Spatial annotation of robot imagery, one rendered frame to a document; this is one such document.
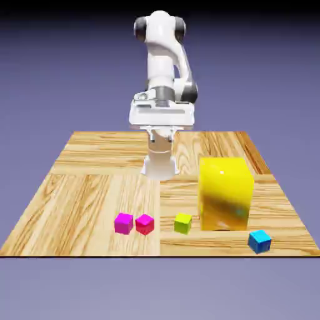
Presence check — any large yellow box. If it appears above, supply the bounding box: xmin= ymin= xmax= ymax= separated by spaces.
xmin=198 ymin=156 xmax=255 ymax=232

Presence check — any small magenta cube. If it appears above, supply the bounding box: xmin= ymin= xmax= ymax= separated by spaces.
xmin=114 ymin=212 xmax=134 ymax=236

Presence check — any small red cube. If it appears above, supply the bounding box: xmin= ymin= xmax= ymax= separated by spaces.
xmin=135 ymin=213 xmax=155 ymax=236

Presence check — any small lime green cube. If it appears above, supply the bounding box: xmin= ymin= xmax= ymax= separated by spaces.
xmin=174 ymin=212 xmax=193 ymax=236

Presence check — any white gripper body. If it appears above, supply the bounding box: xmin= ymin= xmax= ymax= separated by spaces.
xmin=128 ymin=99 xmax=196 ymax=131

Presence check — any small blue cube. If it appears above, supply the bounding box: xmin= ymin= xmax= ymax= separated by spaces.
xmin=247 ymin=229 xmax=273 ymax=255

